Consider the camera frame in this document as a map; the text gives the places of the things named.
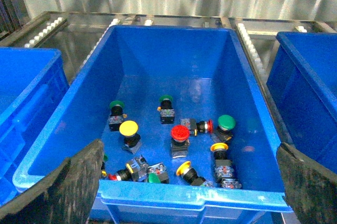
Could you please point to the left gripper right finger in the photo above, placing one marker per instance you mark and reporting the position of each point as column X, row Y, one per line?
column 310, row 188

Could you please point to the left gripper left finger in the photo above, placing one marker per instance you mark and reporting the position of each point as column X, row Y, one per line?
column 65, row 195

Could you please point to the yellow button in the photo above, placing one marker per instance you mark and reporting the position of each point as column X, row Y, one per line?
column 222, row 165
column 189, row 174
column 131, row 137

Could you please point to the red button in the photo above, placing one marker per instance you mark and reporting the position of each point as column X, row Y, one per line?
column 180, row 141
column 135, row 169

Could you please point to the blue source bin with buttons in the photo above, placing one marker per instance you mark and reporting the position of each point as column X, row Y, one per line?
column 207, row 74

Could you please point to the contact block front right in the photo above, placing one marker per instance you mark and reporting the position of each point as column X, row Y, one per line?
column 230, row 183

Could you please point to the green button far left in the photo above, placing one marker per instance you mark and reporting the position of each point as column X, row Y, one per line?
column 117, row 115

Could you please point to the green button front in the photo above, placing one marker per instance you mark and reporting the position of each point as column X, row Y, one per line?
column 157, row 174

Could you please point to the green button right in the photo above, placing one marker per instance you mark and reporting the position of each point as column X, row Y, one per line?
column 223, row 132

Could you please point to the blue empty middle bin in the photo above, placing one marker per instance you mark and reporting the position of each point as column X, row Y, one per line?
column 302, row 83

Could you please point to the blue far left bin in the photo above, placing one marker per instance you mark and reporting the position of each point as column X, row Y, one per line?
column 33, row 83

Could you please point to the red button lying sideways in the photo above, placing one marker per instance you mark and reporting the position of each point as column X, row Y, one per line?
column 195, row 128

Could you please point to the green button back centre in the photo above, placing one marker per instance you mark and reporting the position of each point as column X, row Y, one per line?
column 167, row 113

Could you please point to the metal roller rack frame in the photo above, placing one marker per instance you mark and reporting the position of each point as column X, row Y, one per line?
column 76, row 34

